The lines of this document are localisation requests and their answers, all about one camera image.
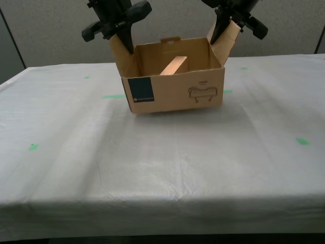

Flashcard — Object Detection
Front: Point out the grey fabric partition panel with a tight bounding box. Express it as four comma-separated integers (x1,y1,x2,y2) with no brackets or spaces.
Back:
0,0,325,70

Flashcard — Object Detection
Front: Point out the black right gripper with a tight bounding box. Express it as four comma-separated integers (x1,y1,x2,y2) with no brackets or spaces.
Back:
200,0,269,44

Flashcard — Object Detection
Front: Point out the brown cardboard box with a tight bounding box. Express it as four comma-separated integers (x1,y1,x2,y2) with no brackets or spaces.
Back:
109,20,241,114

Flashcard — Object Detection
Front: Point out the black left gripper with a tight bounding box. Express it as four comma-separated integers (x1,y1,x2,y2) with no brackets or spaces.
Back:
81,0,152,54

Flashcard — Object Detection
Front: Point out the light wooden block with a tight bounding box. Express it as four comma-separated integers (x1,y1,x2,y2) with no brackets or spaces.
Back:
159,55,189,76

